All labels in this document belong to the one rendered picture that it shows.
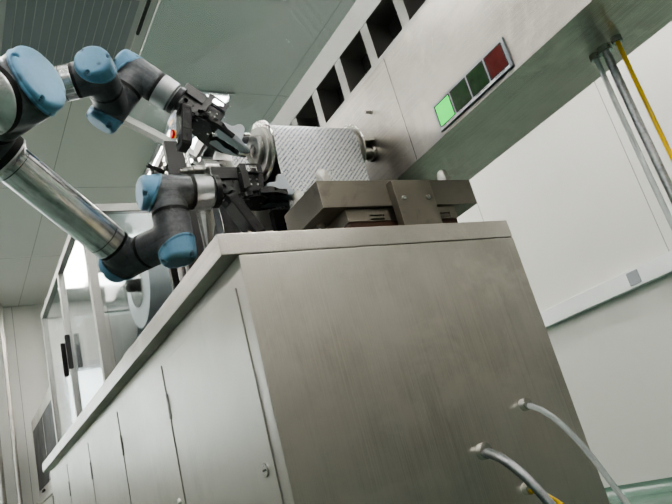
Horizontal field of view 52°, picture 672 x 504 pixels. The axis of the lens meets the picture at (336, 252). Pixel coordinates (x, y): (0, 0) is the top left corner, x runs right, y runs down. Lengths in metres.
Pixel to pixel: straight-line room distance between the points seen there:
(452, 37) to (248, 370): 0.88
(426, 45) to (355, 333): 0.77
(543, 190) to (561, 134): 0.36
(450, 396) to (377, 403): 0.15
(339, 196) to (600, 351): 3.15
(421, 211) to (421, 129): 0.30
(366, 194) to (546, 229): 3.18
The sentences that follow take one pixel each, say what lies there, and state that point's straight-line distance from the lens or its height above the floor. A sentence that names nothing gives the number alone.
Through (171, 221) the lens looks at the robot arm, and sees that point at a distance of 1.39.
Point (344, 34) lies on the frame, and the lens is 2.00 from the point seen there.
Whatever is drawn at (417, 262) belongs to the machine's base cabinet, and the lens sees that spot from 1.31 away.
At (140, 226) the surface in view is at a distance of 2.59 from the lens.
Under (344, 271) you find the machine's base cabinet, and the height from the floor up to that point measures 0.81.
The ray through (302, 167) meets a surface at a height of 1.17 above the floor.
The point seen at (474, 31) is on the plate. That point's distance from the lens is 1.57.
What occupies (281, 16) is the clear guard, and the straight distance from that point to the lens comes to 2.10.
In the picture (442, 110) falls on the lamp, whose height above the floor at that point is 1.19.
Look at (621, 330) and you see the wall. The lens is 4.24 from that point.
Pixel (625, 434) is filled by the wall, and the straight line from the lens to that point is 4.36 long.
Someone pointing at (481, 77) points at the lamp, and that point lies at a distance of 1.52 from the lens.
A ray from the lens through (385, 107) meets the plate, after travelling 1.80.
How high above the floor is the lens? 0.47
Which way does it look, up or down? 18 degrees up
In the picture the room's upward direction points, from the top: 15 degrees counter-clockwise
